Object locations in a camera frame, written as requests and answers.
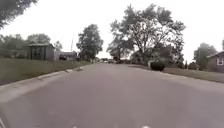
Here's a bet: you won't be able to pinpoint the small roadside tree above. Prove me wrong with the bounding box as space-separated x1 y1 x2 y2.
106 34 134 62

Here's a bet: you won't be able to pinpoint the grey asphalt road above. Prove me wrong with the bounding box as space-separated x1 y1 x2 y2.
0 63 224 128

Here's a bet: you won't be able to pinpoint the tall dark tree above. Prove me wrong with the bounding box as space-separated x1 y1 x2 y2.
75 23 105 62

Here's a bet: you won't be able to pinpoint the low house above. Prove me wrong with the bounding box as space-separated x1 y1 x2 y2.
59 50 79 62

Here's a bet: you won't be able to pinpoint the dark round bush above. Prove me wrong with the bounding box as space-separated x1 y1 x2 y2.
149 61 166 72

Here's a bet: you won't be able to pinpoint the utility pole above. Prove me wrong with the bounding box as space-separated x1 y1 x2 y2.
70 34 75 53

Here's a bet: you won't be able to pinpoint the large spreading tree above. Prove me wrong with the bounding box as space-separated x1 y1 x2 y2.
109 3 187 66

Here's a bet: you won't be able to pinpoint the dark house behind large tree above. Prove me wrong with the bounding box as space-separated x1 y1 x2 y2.
131 46 179 66

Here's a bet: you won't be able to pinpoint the concrete kerb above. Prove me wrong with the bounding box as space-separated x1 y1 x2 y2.
0 65 86 96

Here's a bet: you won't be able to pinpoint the grey building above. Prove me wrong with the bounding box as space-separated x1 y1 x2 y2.
27 43 61 62

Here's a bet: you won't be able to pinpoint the dark tree beside brick house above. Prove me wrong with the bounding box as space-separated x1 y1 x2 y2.
193 42 218 70

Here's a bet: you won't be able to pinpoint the trees behind grey building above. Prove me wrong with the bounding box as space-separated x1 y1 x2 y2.
0 33 63 59

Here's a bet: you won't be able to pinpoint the brick house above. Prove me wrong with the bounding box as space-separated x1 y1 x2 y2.
205 50 224 73

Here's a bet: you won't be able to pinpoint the overhanging tree branches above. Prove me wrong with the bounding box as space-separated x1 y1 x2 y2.
0 0 38 29

